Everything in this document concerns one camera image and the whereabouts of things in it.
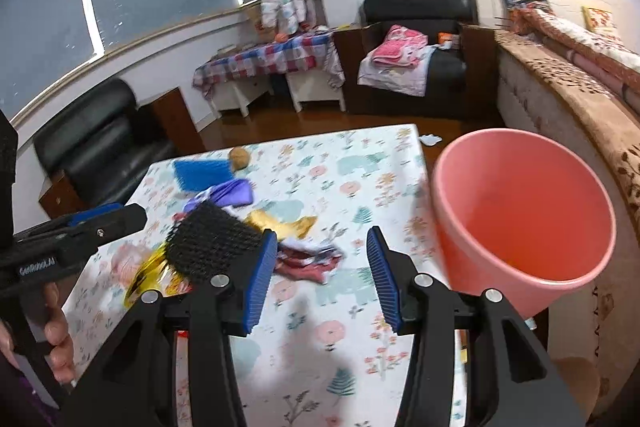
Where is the black armchair with wooden arms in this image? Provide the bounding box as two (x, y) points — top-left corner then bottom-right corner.
(32, 78), (207, 219)
(334, 0), (498, 122)

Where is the brown patterned bed blanket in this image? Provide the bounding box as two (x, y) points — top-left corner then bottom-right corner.
(494, 27), (640, 413)

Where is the floral tablecloth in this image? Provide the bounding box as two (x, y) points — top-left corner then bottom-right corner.
(62, 123), (470, 427)

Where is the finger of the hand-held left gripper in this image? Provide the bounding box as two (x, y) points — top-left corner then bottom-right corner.
(65, 204), (148, 258)
(30, 203), (126, 238)

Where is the person's left hand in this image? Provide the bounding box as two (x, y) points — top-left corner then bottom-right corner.
(42, 282), (77, 385)

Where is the yellow cushion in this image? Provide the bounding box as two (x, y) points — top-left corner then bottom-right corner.
(581, 5), (622, 34)

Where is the shiny gold foil wrapper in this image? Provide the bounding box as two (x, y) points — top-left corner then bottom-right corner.
(122, 243), (195, 309)

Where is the floral quilt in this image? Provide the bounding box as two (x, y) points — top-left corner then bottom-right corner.
(517, 8), (640, 75)

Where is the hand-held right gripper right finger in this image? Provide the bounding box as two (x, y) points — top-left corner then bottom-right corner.
(366, 226), (586, 427)

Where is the red and white wrapper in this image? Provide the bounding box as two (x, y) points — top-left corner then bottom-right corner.
(272, 241), (346, 284)

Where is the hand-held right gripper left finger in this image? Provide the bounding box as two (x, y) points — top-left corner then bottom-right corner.
(60, 229), (278, 427)

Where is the purple cloth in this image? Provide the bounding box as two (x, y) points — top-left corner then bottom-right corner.
(182, 178), (257, 216)

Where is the white side table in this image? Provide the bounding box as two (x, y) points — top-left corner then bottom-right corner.
(209, 76), (275, 118)
(285, 68), (347, 114)

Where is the checked tablecloth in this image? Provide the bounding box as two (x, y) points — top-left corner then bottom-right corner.
(192, 28), (347, 102)

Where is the pink plastic bucket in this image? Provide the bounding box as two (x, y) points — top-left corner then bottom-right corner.
(431, 128), (617, 319)

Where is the white printed cloth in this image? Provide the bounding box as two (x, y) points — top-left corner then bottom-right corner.
(356, 43), (440, 98)

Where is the colourful printed pillow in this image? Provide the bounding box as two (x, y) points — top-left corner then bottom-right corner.
(497, 0), (553, 35)

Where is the pink blanket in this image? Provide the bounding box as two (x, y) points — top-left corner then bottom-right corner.
(369, 24), (429, 68)

